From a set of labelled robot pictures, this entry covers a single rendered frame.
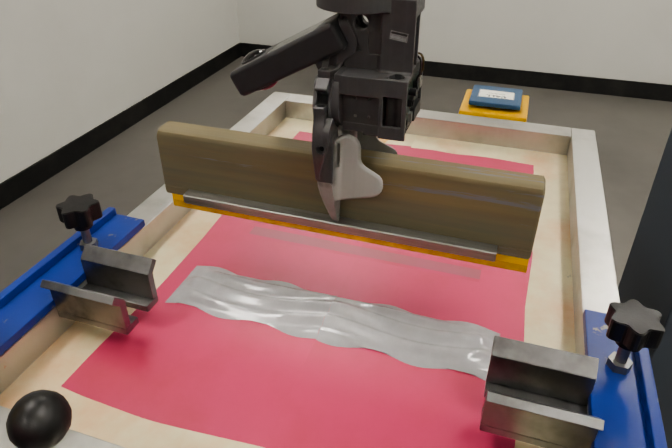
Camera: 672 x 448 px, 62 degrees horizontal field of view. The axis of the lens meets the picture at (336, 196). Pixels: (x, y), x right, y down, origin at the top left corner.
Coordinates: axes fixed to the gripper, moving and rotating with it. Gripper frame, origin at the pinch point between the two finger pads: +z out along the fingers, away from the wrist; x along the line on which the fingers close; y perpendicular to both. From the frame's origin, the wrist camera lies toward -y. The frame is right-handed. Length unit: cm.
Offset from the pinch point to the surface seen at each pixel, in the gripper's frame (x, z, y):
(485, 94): 66, 12, 10
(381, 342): -5.1, 13.2, 6.5
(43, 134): 148, 87, -200
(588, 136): 47, 10, 28
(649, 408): -10.1, 8.3, 29.4
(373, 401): -12.0, 13.7, 7.6
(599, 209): 23.6, 10.3, 28.2
